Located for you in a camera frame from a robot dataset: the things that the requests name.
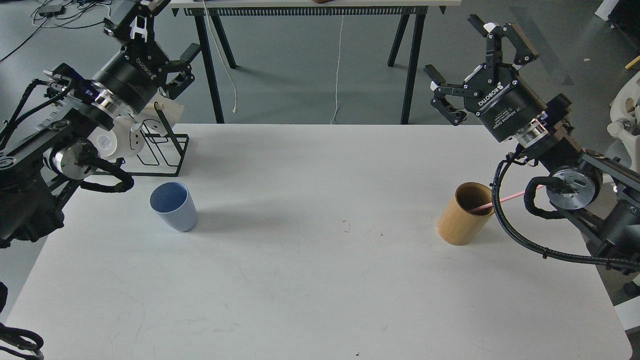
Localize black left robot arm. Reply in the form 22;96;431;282
0;0;201;249

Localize white chair at right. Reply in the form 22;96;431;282
606;72;640;173

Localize white mug rear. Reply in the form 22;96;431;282
137;91;185;136

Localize white mug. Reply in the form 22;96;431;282
88;115;146;161
137;91;185;136

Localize pink chopstick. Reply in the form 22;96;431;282
467;191;525;215

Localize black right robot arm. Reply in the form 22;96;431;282
423;14;640;275

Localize bamboo wooden cup holder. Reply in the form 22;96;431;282
437;182;494;246

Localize blue plastic cup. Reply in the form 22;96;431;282
149;181;198;232

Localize white mug front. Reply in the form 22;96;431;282
88;115;146;161

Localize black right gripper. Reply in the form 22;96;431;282
423;14;548;145

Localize black trestle background table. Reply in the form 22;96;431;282
170;0;463;125

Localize black floor cables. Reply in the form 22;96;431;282
0;0;136;63

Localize white hanging cable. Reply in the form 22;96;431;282
330;15;346;125
202;0;239;115

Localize black wire mug rack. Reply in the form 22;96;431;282
107;111;190;177

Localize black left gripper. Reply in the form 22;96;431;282
93;0;201;114

